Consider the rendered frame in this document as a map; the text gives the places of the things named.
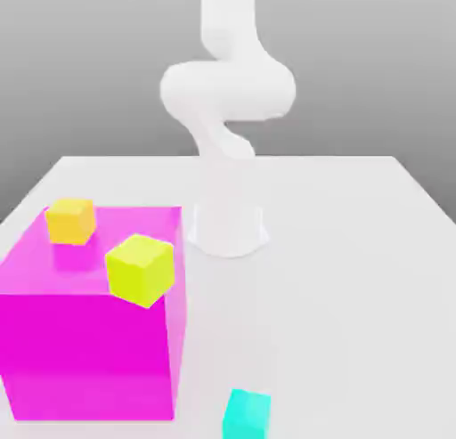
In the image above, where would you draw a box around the small orange cube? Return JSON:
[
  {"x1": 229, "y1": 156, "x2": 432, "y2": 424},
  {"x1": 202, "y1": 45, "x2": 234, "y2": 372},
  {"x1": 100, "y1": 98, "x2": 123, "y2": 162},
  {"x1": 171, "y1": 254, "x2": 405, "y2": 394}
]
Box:
[{"x1": 45, "y1": 197, "x2": 97, "y2": 247}]

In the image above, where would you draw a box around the small cyan cube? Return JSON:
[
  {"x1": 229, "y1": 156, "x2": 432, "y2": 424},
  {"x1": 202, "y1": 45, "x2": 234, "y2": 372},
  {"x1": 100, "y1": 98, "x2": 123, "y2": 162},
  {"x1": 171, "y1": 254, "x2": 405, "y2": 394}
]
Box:
[{"x1": 222, "y1": 387, "x2": 272, "y2": 439}]

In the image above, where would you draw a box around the small yellow cube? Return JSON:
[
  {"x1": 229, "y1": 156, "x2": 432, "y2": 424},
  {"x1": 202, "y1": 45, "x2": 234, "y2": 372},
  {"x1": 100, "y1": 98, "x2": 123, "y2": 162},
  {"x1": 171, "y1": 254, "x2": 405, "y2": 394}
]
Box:
[{"x1": 104, "y1": 232, "x2": 176, "y2": 310}]

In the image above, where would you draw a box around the large magenta box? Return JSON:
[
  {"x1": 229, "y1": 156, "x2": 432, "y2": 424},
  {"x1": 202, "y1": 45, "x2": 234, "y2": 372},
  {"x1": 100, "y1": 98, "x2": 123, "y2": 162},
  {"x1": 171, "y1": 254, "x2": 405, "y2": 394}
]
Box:
[{"x1": 0, "y1": 205, "x2": 188, "y2": 423}]

